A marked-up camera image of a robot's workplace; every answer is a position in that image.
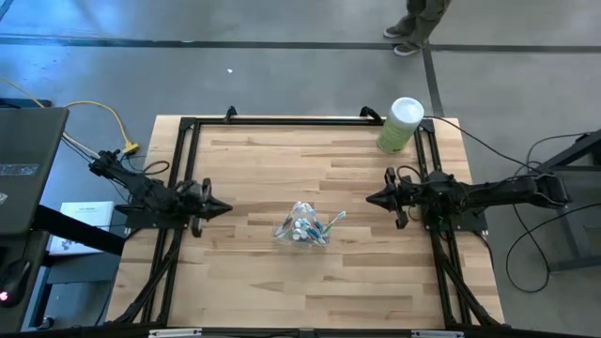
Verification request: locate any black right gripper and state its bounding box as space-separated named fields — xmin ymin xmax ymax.
xmin=365 ymin=167 xmax=426 ymax=230

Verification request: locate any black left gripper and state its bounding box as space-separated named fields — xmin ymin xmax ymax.
xmin=177 ymin=177 xmax=234 ymax=238

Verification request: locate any clear acrylic organizer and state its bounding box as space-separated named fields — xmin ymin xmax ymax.
xmin=270 ymin=200 xmax=332 ymax=250

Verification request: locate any blue and white toothbrush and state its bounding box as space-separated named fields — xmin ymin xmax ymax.
xmin=309 ymin=218 xmax=328 ymax=245

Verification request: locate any green disinfecting wipes canister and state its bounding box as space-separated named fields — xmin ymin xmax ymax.
xmin=376 ymin=97 xmax=425 ymax=155

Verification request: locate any white booklet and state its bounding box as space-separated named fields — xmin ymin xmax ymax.
xmin=48 ymin=200 xmax=116 ymax=256

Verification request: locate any black diagonal bar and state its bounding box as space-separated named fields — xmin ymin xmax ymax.
xmin=35 ymin=204 xmax=127 ymax=257

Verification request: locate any grey cabinet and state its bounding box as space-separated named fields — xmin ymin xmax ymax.
xmin=28 ymin=253 xmax=122 ymax=330

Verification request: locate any person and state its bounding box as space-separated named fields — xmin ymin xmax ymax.
xmin=382 ymin=0 xmax=453 ymax=58

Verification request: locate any grey laptop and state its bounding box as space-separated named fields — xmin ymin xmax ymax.
xmin=0 ymin=106 xmax=70 ymax=236

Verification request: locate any black computer mouse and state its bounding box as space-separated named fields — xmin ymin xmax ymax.
xmin=0 ymin=260 xmax=32 ymax=309

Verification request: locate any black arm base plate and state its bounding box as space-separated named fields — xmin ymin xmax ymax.
xmin=124 ymin=206 xmax=194 ymax=231
xmin=422 ymin=206 xmax=489 ymax=234

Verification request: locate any black cable bundle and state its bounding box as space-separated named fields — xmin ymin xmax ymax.
xmin=59 ymin=135 xmax=171 ymax=177

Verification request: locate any yellow cable with plug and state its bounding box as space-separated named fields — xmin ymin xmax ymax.
xmin=64 ymin=100 xmax=142 ymax=157
xmin=0 ymin=77 xmax=102 ymax=159

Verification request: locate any long black cable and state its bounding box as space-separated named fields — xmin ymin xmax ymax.
xmin=422 ymin=115 xmax=541 ymax=175

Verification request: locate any silver bracket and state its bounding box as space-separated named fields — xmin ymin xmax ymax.
xmin=147 ymin=328 xmax=204 ymax=338
xmin=410 ymin=330 xmax=465 ymax=338

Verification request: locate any looped black floor cable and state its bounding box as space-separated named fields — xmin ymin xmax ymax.
xmin=504 ymin=201 xmax=601 ymax=295

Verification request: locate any arched black cable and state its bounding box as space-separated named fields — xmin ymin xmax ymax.
xmin=525 ymin=132 xmax=592 ymax=163

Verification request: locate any black desk frame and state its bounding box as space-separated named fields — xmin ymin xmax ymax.
xmin=518 ymin=129 xmax=601 ymax=274

